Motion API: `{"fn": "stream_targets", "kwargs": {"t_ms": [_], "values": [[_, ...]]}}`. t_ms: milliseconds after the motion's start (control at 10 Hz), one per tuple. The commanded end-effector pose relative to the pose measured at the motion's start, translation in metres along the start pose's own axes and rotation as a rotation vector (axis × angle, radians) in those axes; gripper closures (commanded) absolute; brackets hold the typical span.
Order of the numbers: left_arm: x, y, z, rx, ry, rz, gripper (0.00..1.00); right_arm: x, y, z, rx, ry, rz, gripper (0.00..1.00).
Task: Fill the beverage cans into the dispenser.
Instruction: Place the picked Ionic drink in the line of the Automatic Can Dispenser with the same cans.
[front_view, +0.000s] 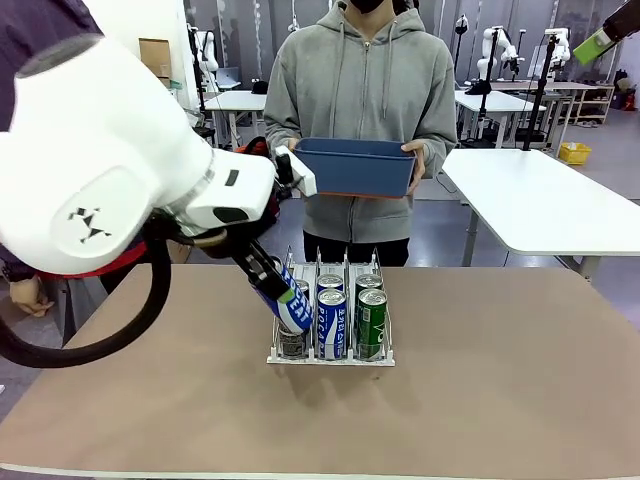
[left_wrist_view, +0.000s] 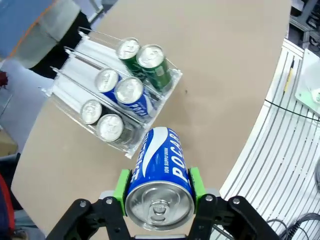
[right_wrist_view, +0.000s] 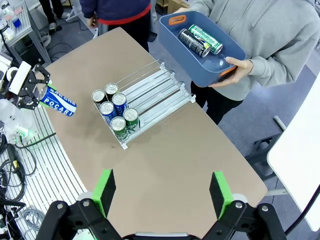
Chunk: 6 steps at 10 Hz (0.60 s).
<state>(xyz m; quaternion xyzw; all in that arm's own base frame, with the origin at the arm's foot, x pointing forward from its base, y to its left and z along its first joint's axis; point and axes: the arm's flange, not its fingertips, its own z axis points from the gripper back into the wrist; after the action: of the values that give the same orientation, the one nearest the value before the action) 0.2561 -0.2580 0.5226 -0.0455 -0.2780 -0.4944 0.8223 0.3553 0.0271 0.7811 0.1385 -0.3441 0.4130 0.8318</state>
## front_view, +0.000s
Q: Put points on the clear white can dispenser rack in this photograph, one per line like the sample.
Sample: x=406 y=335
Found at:
x=330 y=361

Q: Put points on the blue plastic bin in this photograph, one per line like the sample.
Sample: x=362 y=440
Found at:
x=355 y=172

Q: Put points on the black beverage can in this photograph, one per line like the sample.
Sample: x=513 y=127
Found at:
x=292 y=346
x=304 y=286

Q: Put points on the black bag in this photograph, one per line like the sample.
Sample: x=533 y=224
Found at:
x=206 y=135

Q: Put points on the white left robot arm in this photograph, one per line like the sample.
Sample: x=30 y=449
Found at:
x=100 y=150

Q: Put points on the black tripod stand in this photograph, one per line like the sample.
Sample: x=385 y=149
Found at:
x=484 y=110
x=539 y=100

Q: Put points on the white background table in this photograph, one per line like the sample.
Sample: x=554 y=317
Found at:
x=500 y=102
x=235 y=100

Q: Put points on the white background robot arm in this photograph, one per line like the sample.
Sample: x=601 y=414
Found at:
x=559 y=47
x=492 y=50
x=206 y=50

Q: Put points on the bystander in dark top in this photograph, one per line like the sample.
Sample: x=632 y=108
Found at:
x=30 y=30

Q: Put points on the blue Pocari Sweat can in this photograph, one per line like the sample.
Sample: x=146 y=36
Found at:
x=330 y=281
x=331 y=325
x=299 y=310

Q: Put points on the large white table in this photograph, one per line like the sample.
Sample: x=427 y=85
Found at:
x=540 y=200

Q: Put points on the person left hand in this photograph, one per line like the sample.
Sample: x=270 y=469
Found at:
x=419 y=160

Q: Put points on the black studio lamp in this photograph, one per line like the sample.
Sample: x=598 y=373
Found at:
x=461 y=23

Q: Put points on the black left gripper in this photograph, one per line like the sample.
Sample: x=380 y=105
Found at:
x=245 y=240

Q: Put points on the person in gray hoodie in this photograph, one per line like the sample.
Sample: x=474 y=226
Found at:
x=360 y=90

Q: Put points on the gray laptop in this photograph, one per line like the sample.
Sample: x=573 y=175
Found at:
x=227 y=77

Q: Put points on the wooden workbench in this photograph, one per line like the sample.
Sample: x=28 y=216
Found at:
x=575 y=89

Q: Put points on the large cardboard box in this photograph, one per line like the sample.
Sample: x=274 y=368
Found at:
x=179 y=252

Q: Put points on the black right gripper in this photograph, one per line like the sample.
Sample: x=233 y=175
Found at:
x=625 y=20

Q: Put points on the bystander hand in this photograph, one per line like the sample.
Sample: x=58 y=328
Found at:
x=30 y=297

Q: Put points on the green beverage can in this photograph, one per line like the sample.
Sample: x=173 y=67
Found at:
x=368 y=281
x=371 y=325

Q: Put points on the person right hand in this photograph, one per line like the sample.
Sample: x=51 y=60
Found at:
x=292 y=144

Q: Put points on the person right forearm gray sleeve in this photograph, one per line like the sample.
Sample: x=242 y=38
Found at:
x=277 y=135

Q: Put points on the red jacket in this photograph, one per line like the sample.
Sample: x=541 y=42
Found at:
x=252 y=145

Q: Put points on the black cap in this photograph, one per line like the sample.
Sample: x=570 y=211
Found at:
x=260 y=88

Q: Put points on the yellow plastic basket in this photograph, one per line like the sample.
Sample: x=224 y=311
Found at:
x=575 y=154

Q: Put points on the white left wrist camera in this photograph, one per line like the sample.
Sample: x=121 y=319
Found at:
x=305 y=181

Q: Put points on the tall cardboard box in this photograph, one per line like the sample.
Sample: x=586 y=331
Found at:
x=154 y=57

